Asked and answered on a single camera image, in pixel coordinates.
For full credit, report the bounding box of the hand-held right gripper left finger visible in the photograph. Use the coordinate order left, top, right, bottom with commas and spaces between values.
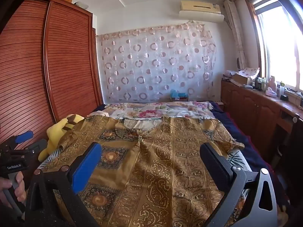
25, 142, 103, 227

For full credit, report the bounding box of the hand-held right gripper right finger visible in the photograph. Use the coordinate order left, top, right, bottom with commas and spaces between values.
199, 143, 278, 227

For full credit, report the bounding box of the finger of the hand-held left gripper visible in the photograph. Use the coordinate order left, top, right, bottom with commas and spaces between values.
22, 139, 48, 156
0, 131, 34, 150

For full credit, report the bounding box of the golden patterned garment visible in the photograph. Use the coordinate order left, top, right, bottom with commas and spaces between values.
41, 116, 245, 227

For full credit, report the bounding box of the person's left hand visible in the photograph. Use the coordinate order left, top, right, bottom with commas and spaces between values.
0, 171, 27, 209

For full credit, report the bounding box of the yellow plush toy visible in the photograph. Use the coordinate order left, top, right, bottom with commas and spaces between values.
38, 114, 84, 161

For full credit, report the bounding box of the palm leaf printed bedsheet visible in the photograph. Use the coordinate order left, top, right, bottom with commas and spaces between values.
38, 147, 252, 173

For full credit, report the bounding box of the navy blue blanket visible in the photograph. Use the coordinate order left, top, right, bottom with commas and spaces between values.
91, 102, 284, 194

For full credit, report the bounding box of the low wooden cabinet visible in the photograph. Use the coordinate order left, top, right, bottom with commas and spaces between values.
220, 78, 303, 168

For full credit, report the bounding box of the wooden louvered wardrobe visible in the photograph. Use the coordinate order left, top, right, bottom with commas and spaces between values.
0, 0, 103, 152

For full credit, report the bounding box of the blue toy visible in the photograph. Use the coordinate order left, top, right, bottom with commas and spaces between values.
170, 89, 188, 102

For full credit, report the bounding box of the floral quilt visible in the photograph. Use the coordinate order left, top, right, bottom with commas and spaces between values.
87, 101, 216, 120

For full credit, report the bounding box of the cardboard box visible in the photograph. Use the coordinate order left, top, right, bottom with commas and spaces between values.
233, 73, 252, 86

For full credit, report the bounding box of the circle-patterned sheer curtain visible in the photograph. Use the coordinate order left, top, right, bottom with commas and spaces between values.
96, 24, 217, 104

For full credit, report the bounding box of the patterned window curtain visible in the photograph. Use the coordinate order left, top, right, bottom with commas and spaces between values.
224, 0, 248, 68

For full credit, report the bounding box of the wooden framed window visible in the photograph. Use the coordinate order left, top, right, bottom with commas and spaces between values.
245, 0, 303, 93

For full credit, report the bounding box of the beige air conditioner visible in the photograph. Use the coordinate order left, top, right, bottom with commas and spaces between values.
179, 0, 225, 23

